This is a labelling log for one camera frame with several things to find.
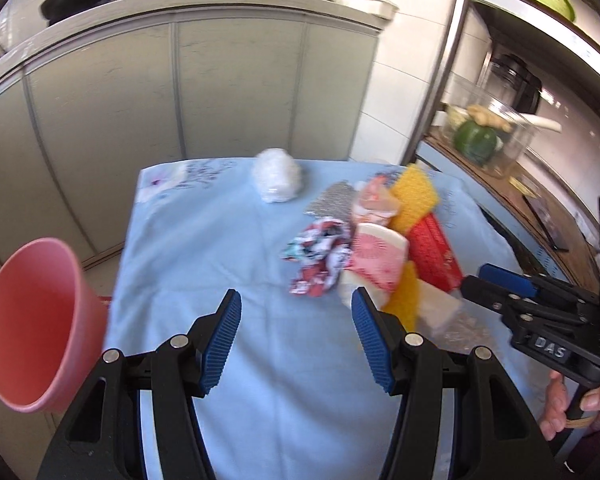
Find peach plastic wrapper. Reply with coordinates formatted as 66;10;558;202
352;172;403;228

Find small yellow sponge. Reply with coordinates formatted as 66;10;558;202
382;260;423;333

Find white plastic bag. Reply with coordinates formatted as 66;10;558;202
251;148;305;204

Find white long handle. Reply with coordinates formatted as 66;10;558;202
522;112;563;133

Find green squash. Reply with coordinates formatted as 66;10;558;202
454;121;498;166

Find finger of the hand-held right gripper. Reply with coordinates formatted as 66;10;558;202
460;277;582;334
477;262;600;312

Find clear plastic container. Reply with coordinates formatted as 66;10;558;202
440;72;540;178

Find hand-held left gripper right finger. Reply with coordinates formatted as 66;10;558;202
351;286;563;480

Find pink plastic bucket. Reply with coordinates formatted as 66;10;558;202
0;237;112;415

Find pale cabbage piece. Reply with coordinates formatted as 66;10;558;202
445;104;470;131

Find pink white sponge cloth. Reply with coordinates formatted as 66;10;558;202
337;223;411;308

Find grey kitchen cabinet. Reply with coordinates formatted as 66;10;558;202
0;0;398;281

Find metal shelf rack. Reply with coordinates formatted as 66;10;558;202
405;0;600;311

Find person's right hand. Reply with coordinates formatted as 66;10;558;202
539;374;600;442

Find black phone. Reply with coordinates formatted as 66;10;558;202
522;192;571;253

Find colourful cloth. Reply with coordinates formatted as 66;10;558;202
280;216;355;298

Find silver scouring cloth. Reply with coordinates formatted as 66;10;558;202
304;181;358;221

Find potato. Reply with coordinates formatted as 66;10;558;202
466;105;513;133

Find light blue floral tablecloth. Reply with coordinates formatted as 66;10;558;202
102;157;556;480

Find clear plastic wrap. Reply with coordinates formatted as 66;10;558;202
440;310;506;361

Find large yellow sponge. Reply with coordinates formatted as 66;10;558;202
390;164;441;233

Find red scouring pad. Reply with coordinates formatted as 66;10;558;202
405;212;465;293

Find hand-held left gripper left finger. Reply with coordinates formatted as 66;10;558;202
37;288;243;480

